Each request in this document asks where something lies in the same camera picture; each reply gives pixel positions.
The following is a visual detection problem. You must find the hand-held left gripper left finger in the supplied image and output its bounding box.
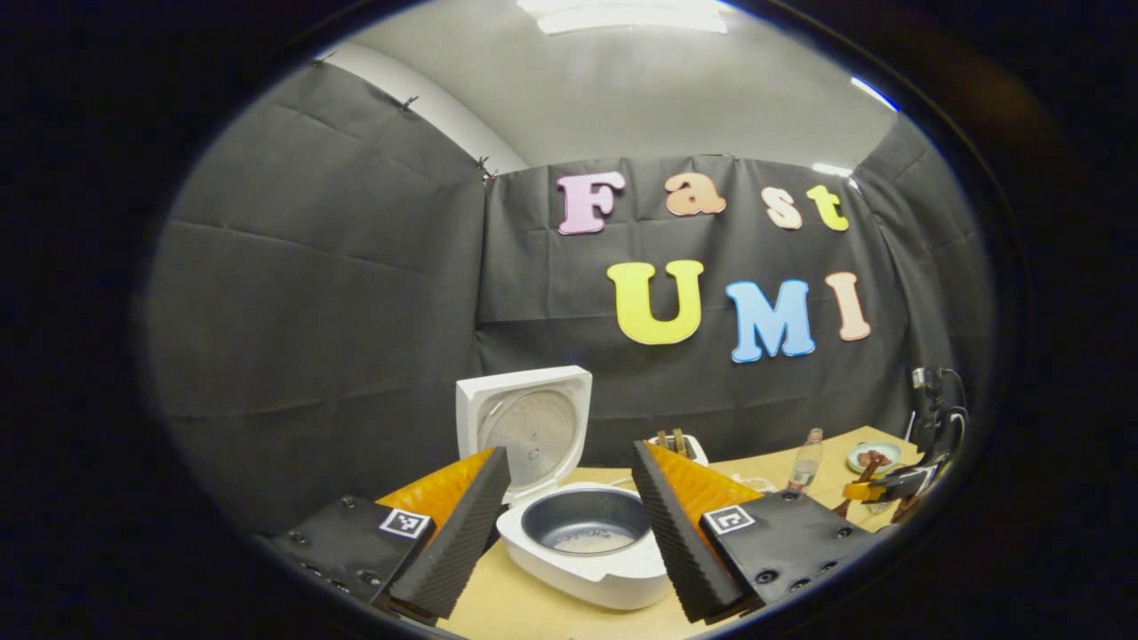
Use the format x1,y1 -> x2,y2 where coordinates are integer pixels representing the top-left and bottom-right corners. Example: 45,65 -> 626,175
267,446 -> 512,620

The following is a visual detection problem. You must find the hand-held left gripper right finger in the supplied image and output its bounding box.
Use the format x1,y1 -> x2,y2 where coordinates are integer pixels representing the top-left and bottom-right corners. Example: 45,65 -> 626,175
631,440 -> 877,625

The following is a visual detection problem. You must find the white rice cooker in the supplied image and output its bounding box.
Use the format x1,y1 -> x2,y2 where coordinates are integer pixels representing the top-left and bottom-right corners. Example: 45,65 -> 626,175
455,365 -> 672,612

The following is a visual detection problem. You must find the pale green plate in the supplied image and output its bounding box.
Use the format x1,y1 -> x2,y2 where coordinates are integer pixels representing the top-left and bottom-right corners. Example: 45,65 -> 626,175
846,442 -> 902,475

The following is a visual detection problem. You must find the white toaster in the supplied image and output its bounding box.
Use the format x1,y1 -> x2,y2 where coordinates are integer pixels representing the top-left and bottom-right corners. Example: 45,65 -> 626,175
653,428 -> 709,468

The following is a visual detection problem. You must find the clear plastic bottle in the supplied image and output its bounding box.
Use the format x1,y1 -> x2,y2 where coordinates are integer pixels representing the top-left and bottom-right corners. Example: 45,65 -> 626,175
787,428 -> 824,492

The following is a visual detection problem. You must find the black backdrop cloth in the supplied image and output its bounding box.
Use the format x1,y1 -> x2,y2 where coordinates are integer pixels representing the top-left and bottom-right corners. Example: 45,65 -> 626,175
147,53 -> 992,534

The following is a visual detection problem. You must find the large ceiling light panel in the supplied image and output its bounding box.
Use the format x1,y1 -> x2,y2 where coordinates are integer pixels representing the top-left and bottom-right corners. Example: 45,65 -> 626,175
520,0 -> 730,35

